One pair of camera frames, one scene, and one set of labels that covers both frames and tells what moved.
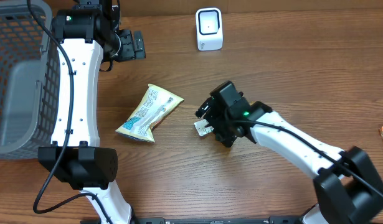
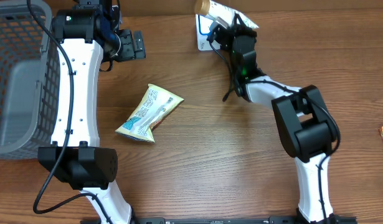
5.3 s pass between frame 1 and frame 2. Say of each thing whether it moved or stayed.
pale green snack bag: stayed
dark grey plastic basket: stayed
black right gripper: moved
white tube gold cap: moved
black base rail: stayed
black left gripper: stayed
